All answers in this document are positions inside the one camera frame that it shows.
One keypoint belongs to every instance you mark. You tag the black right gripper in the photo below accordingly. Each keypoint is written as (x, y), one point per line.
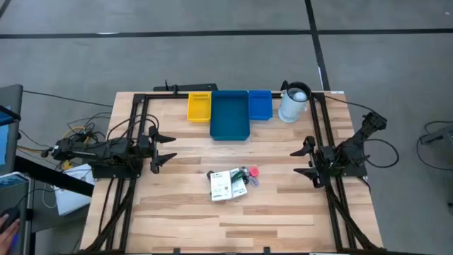
(327, 161)

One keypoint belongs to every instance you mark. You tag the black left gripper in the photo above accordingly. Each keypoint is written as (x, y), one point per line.
(148, 152)

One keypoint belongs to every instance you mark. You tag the pink charger block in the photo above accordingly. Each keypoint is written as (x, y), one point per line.
(254, 171)

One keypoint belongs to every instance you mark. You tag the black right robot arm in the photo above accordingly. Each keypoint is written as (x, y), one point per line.
(354, 148)

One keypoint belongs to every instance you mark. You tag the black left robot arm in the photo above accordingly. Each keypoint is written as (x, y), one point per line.
(106, 150)

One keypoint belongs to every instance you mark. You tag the yellow plastic bin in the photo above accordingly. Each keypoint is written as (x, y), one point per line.
(199, 108)

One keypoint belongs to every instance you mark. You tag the small blue plastic bin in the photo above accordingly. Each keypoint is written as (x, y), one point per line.
(260, 106)

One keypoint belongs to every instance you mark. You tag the large teal plastic bin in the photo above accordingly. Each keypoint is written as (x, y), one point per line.
(230, 117)

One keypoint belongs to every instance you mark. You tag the black bar with antennas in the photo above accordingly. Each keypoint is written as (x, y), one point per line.
(191, 87)

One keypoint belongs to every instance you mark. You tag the white paper box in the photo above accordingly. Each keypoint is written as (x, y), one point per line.
(70, 202)

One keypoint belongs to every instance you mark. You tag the grey floor device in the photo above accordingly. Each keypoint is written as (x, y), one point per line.
(444, 136)

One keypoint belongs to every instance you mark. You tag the computer monitor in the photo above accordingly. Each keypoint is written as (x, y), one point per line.
(14, 124)

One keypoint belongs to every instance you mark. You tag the black computer mouse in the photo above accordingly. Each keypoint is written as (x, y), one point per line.
(12, 214)

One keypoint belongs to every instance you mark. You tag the person's hand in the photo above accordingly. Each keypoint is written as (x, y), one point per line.
(7, 237)

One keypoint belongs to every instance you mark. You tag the black aluminium rig frame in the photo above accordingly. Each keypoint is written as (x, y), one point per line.
(166, 95)

